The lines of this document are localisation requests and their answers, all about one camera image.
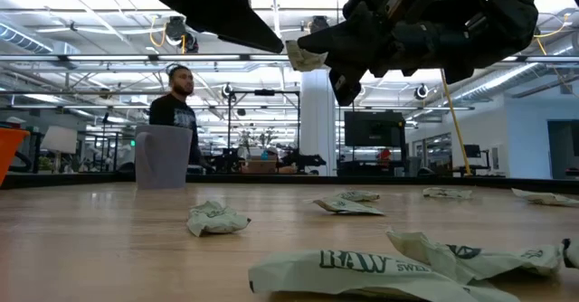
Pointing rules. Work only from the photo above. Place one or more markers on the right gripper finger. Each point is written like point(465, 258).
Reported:
point(346, 85)
point(344, 40)

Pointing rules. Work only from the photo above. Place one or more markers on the green packet with RAW print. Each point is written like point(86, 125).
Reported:
point(344, 279)

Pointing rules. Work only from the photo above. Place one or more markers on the plastic cup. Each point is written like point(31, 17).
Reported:
point(163, 162)

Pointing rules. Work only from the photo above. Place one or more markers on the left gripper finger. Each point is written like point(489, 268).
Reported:
point(253, 31)

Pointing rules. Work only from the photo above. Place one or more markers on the small black monitor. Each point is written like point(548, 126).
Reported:
point(472, 151)

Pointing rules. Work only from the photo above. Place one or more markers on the silver ventilation duct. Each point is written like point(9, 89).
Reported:
point(22, 40)
point(497, 82)

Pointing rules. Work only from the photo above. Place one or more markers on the large black monitor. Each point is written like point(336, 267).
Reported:
point(373, 130)

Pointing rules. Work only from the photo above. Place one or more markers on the white building column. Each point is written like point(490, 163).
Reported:
point(316, 125)

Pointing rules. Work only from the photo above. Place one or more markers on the long ceiling light strip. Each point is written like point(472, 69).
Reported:
point(108, 58)

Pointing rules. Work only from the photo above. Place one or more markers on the cardboard box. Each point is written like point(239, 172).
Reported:
point(261, 167)

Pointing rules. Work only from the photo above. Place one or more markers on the green stevia packet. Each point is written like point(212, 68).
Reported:
point(362, 196)
point(448, 193)
point(215, 220)
point(344, 206)
point(488, 259)
point(547, 198)
point(303, 60)

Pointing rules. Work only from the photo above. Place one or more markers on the person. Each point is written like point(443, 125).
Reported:
point(174, 112)

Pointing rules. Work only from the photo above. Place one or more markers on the blue door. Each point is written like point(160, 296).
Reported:
point(561, 153)

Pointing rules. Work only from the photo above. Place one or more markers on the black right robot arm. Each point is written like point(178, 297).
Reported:
point(497, 31)

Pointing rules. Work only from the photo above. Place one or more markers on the black metal rig frame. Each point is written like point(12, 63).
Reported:
point(264, 92)

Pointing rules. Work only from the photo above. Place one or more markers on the black background robot arm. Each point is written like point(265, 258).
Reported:
point(303, 161)

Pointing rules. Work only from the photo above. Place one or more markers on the white board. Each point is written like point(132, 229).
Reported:
point(59, 139)

